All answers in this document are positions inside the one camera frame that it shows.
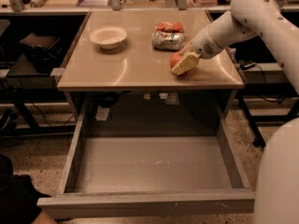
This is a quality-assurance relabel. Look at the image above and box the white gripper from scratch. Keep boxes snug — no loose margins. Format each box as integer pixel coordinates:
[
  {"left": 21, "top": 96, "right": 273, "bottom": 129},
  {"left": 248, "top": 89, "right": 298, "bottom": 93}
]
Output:
[{"left": 171, "top": 25, "right": 224, "bottom": 76}]

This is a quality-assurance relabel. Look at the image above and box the red apple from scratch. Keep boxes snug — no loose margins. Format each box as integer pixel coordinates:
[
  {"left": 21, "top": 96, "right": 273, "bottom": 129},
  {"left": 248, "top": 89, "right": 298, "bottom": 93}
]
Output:
[{"left": 170, "top": 51, "right": 183, "bottom": 69}]

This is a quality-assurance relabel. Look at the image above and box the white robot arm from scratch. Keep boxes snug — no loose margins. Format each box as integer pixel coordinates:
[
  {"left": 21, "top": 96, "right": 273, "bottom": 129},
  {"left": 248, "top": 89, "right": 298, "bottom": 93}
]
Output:
[{"left": 170, "top": 0, "right": 299, "bottom": 224}]

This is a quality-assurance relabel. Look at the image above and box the beige cabinet with drawer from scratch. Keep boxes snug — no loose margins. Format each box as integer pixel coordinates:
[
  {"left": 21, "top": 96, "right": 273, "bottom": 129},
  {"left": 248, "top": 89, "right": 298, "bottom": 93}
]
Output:
[{"left": 58, "top": 9, "right": 244, "bottom": 108}]

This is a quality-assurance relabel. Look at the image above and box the open grey top drawer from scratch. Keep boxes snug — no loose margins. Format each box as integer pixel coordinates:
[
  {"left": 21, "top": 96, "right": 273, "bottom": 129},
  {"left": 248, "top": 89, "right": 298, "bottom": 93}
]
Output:
[{"left": 38, "top": 96, "right": 254, "bottom": 218}]

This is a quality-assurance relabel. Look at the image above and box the orange snack bag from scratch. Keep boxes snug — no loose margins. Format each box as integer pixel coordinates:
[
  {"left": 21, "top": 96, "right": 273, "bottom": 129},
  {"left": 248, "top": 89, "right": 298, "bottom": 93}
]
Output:
[{"left": 155, "top": 21, "right": 184, "bottom": 33}]

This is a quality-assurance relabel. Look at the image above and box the small black device on shelf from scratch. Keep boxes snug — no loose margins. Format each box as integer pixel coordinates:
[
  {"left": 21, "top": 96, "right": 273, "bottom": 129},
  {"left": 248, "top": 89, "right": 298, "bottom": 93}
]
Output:
[{"left": 239, "top": 61, "right": 255, "bottom": 70}]

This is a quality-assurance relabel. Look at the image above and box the white bowl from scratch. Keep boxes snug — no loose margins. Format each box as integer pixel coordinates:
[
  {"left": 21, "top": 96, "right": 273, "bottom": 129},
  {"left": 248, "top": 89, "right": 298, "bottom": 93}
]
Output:
[{"left": 90, "top": 26, "right": 127, "bottom": 49}]

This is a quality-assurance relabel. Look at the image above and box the black bag on shelf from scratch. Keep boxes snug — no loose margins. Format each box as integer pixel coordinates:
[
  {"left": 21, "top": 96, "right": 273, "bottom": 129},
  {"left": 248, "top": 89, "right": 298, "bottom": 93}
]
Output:
[{"left": 19, "top": 33, "right": 62, "bottom": 74}]

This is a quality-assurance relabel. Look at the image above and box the person in black clothing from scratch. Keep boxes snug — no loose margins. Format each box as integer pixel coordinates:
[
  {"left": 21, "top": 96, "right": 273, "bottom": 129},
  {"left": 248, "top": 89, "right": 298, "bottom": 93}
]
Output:
[{"left": 0, "top": 155, "right": 58, "bottom": 224}]

